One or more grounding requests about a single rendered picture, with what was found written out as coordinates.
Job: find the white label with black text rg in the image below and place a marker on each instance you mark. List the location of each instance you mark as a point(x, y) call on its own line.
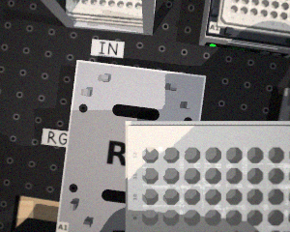
point(55, 137)

